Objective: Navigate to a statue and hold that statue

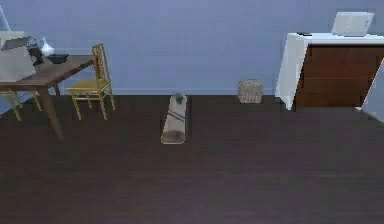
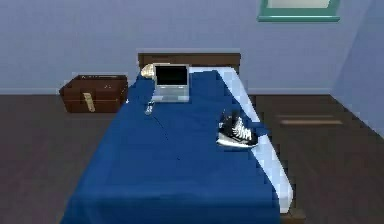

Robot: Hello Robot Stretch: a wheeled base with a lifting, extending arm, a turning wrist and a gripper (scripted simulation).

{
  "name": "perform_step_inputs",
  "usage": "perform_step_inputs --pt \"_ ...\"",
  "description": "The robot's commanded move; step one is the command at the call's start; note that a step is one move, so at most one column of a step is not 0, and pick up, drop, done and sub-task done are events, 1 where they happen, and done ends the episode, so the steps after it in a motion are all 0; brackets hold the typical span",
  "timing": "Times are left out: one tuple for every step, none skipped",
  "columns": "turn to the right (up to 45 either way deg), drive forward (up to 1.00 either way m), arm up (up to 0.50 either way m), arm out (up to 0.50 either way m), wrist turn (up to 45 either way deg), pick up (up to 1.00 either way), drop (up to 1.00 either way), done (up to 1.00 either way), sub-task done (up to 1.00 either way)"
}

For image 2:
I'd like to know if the cream pillow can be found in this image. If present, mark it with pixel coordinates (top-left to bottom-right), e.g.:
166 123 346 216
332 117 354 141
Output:
140 63 156 80

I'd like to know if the brown wooden chest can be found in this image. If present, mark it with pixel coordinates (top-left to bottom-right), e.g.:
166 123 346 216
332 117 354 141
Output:
58 74 130 114

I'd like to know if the teal framed window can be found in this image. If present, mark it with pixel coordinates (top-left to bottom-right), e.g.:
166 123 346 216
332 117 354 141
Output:
256 0 342 23

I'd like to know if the silver open laptop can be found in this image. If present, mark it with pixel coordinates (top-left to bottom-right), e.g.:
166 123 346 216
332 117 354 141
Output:
151 63 191 103

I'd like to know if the black and white sneaker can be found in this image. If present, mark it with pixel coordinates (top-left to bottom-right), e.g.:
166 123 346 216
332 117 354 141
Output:
215 109 260 149

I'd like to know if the bed with blue blanket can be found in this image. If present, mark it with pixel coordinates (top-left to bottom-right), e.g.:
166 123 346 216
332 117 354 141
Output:
59 52 307 224

